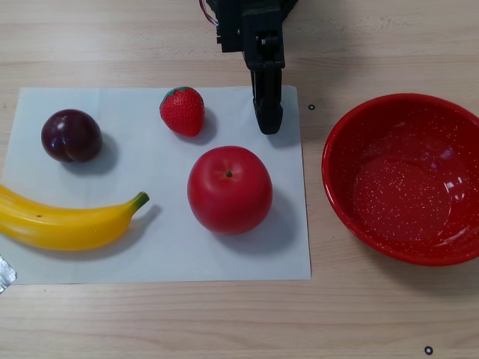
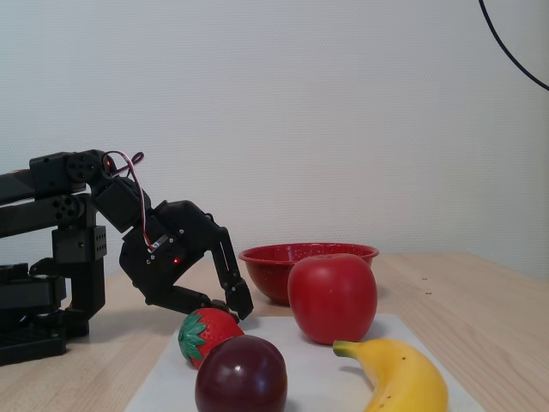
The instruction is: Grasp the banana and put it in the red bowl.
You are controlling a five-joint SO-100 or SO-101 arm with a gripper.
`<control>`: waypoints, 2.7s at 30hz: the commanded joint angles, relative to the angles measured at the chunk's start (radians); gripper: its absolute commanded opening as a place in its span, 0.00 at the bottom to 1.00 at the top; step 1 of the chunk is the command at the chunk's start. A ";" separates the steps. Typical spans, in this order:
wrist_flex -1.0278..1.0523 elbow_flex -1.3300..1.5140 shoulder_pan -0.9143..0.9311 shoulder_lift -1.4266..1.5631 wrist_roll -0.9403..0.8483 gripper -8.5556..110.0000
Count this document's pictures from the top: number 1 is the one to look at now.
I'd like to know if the dark purple plastic plum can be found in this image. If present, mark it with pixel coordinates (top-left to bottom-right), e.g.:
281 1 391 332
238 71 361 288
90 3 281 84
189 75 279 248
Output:
40 108 103 164

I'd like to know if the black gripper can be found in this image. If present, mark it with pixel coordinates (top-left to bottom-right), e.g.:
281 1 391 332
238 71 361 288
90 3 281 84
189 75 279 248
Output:
215 9 287 135

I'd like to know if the red white wrist cable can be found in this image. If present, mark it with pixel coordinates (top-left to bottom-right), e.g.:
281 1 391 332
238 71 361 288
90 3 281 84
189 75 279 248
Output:
199 0 220 27

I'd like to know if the yellow plastic banana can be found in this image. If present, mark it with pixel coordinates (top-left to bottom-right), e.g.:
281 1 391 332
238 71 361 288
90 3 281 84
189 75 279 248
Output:
0 182 150 252

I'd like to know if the red plastic strawberry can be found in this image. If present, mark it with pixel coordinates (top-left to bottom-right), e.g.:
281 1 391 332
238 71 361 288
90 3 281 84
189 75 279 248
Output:
159 86 206 138

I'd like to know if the red speckled enamel bowl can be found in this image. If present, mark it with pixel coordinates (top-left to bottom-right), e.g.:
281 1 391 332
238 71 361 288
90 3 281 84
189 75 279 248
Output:
321 93 479 267

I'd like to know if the red plastic apple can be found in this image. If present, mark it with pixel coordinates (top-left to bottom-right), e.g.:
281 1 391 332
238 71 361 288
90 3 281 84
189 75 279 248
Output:
186 145 274 236

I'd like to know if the white paper sheet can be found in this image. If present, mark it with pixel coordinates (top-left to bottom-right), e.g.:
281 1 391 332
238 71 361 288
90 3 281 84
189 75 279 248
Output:
2 85 312 286

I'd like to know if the silver tape piece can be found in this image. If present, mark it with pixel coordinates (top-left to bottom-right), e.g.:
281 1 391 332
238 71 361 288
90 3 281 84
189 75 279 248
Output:
0 254 18 296

